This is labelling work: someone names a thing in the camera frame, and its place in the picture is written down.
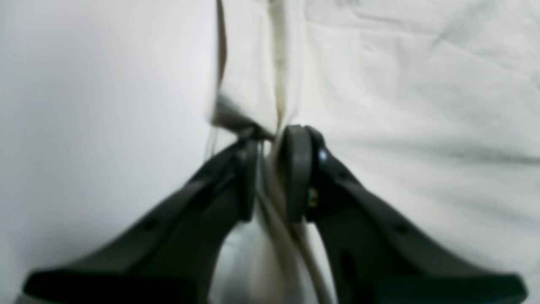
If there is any beige t-shirt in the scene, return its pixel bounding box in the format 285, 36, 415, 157
216, 0, 540, 304

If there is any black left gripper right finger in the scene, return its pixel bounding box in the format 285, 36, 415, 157
283, 125, 528, 304

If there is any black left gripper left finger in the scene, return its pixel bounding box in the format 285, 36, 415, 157
23, 137, 259, 304

